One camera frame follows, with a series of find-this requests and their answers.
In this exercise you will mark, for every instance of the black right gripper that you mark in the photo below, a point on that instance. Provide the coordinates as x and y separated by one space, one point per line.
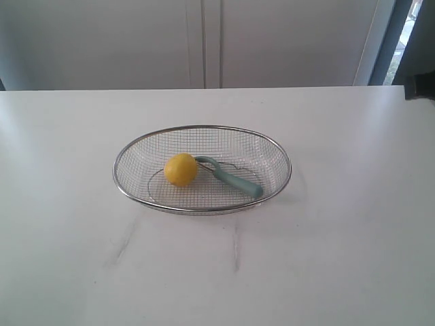
420 86

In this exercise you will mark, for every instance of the teal handled peeler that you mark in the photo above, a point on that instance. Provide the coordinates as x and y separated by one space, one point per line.
247 187

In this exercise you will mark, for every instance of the yellow lemon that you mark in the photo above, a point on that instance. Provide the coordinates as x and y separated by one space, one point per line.
181 170

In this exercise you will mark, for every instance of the oval wire mesh basket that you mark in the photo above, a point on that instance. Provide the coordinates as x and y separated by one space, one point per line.
138 170

